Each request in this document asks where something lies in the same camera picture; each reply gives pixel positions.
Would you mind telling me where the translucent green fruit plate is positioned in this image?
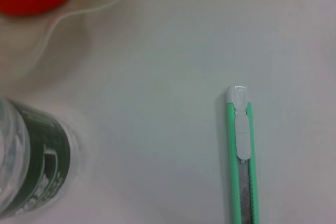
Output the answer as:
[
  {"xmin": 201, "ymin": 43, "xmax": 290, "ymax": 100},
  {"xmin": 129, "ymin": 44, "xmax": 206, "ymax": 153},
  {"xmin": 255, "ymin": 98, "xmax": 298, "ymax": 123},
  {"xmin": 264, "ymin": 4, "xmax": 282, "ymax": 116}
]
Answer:
[{"xmin": 0, "ymin": 0, "xmax": 133, "ymax": 88}]

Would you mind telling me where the green utility knife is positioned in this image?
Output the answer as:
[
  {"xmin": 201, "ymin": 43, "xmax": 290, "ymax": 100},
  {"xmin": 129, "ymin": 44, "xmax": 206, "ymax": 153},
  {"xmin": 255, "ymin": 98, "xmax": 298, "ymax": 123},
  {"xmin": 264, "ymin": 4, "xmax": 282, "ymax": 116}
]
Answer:
[{"xmin": 225, "ymin": 84, "xmax": 260, "ymax": 224}]

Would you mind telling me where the clear green-label water bottle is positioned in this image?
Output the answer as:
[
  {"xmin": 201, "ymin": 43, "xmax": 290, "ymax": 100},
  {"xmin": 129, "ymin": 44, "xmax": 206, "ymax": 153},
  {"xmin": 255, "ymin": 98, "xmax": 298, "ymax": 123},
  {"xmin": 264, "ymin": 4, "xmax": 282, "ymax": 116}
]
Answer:
[{"xmin": 0, "ymin": 97, "xmax": 81, "ymax": 218}]

